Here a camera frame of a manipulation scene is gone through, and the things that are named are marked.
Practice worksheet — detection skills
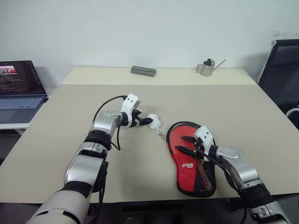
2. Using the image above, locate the small metal watering can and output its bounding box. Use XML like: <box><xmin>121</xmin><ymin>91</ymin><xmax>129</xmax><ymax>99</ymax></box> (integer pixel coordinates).
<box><xmin>195</xmin><ymin>59</ymin><xmax>227</xmax><ymax>77</ymax></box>

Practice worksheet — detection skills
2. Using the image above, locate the red black paddle case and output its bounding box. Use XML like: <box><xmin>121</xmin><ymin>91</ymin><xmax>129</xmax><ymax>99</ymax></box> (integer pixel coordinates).
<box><xmin>166</xmin><ymin>121</ymin><xmax>217</xmax><ymax>193</ymax></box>

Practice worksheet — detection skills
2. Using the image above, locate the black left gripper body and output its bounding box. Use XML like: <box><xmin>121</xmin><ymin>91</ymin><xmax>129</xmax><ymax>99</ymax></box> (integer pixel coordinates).
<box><xmin>127</xmin><ymin>109</ymin><xmax>143</xmax><ymax>128</ymax></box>

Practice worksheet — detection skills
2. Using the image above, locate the white side table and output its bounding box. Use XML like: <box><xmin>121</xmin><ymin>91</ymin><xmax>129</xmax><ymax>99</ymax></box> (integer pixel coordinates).
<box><xmin>0</xmin><ymin>120</ymin><xmax>31</xmax><ymax>136</ymax></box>

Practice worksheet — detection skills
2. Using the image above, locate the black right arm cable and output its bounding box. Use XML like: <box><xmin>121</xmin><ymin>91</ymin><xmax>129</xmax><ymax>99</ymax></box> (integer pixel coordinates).
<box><xmin>192</xmin><ymin>149</ymin><xmax>248</xmax><ymax>224</ymax></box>

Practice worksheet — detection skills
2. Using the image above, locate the white fluffy pompom zipper charm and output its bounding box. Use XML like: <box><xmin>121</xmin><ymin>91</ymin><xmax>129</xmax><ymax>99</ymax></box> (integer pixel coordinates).
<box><xmin>148</xmin><ymin>113</ymin><xmax>165</xmax><ymax>138</ymax></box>

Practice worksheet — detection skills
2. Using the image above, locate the black table crossbar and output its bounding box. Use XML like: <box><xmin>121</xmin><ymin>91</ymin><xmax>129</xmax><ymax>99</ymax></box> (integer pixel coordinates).
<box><xmin>121</xmin><ymin>204</ymin><xmax>186</xmax><ymax>213</ymax></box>

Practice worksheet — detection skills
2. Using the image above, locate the black mesh office chair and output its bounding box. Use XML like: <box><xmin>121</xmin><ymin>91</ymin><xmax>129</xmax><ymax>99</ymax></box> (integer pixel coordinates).
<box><xmin>257</xmin><ymin>39</ymin><xmax>299</xmax><ymax>131</ymax></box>

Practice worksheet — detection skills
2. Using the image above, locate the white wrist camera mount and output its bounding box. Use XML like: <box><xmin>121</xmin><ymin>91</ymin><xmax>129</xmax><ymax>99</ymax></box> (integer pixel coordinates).
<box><xmin>194</xmin><ymin>126</ymin><xmax>217</xmax><ymax>162</ymax></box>
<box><xmin>120</xmin><ymin>93</ymin><xmax>142</xmax><ymax>122</ymax></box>

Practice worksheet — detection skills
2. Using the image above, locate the open laptop computer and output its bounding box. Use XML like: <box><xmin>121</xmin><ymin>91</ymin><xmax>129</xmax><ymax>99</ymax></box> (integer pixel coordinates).
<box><xmin>0</xmin><ymin>60</ymin><xmax>49</xmax><ymax>125</ymax></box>

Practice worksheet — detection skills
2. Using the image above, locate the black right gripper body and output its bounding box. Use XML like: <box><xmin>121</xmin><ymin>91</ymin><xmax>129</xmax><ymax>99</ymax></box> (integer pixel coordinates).
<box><xmin>192</xmin><ymin>137</ymin><xmax>206</xmax><ymax>160</ymax></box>

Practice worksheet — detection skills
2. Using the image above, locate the grey rectangular case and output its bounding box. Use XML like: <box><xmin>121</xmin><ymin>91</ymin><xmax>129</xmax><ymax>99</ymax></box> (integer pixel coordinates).
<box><xmin>130</xmin><ymin>65</ymin><xmax>157</xmax><ymax>78</ymax></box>

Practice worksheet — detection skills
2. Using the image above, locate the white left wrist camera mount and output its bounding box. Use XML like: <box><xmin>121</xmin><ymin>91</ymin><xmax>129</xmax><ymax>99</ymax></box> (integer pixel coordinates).
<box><xmin>120</xmin><ymin>93</ymin><xmax>142</xmax><ymax>122</ymax></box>

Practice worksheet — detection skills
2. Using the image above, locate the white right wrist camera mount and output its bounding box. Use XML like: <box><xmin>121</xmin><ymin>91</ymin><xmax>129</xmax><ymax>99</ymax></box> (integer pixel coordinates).
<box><xmin>194</xmin><ymin>126</ymin><xmax>217</xmax><ymax>162</ymax></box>

